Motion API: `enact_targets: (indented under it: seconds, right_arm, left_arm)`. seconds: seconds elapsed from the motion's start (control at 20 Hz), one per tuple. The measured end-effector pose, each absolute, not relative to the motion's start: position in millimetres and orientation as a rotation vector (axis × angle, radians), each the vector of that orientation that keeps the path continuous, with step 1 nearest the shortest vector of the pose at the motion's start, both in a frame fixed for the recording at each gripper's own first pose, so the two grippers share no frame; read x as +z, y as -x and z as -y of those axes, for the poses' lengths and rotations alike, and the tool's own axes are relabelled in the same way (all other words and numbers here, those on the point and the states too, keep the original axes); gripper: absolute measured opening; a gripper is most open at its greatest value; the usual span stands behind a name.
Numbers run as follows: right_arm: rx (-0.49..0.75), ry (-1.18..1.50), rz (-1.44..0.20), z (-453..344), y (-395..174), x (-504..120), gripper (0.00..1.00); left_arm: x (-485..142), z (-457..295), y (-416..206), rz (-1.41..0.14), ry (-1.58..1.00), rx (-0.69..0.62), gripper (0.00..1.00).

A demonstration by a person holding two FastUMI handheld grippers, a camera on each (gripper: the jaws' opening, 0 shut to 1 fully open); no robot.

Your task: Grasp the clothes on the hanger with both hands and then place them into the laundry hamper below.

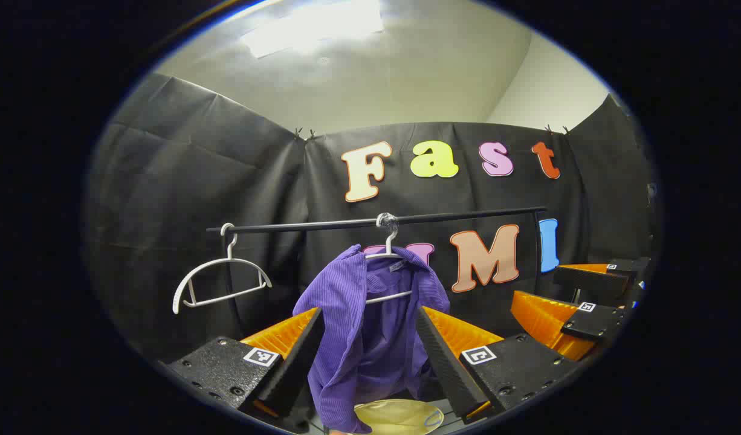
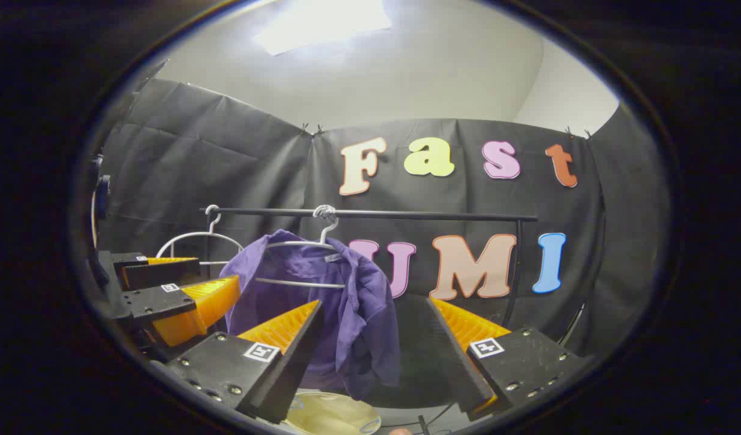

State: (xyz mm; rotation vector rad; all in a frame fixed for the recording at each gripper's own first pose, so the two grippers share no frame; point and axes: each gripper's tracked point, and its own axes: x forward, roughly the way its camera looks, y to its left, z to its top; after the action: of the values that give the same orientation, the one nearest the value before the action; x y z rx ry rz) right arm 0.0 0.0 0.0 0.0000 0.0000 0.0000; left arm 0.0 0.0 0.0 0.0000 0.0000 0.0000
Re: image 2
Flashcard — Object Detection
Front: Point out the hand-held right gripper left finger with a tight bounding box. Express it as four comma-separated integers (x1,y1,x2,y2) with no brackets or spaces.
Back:
165,299,324,425

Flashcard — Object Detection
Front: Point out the beige laundry hamper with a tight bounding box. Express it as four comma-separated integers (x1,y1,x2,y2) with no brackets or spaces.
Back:
285,391,382,435

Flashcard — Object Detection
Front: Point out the purple knit garment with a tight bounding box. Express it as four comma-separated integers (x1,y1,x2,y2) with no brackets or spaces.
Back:
224,228,401,401

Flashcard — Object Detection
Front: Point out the black clothes rack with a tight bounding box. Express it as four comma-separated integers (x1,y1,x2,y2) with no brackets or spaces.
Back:
199,207,539,330

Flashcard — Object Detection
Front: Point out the white hanger with hook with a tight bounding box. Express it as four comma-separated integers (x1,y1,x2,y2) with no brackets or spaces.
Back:
254,204,347,289

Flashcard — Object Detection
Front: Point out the white empty hanger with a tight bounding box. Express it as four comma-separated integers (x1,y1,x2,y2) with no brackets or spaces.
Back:
156,204,245,266

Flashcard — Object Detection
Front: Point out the black backdrop cloth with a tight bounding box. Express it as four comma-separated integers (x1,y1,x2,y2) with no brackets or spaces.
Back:
95,77,670,411

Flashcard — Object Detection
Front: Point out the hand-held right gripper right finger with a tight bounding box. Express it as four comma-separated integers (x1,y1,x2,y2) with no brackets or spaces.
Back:
427,296,590,422

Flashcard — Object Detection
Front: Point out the ceiling light panel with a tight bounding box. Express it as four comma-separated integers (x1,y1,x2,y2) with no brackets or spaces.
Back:
253,0,393,57

